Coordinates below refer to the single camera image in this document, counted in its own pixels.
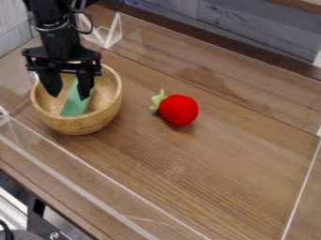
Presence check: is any black table leg bracket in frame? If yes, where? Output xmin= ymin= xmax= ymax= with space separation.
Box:
xmin=27 ymin=199 xmax=71 ymax=240

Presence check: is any clear acrylic corner bracket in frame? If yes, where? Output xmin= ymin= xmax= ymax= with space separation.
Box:
xmin=78 ymin=13 xmax=123 ymax=49

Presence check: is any brown wooden bowl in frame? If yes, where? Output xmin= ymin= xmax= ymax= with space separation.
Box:
xmin=30 ymin=65 xmax=123 ymax=135

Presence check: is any red plush strawberry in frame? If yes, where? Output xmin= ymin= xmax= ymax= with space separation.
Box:
xmin=150 ymin=90 xmax=200 ymax=127

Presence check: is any black cable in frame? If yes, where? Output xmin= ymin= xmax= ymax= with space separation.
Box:
xmin=0 ymin=218 xmax=16 ymax=240

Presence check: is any green rectangular block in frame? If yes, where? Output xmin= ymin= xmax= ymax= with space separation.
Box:
xmin=60 ymin=80 xmax=91 ymax=116

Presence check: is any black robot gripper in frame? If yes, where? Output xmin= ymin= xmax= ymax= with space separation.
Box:
xmin=22 ymin=29 xmax=102 ymax=100

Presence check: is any clear acrylic table barrier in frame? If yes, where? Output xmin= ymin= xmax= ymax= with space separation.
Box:
xmin=0 ymin=15 xmax=321 ymax=240

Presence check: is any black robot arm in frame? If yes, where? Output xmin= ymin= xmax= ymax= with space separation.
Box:
xmin=22 ymin=0 xmax=102 ymax=99

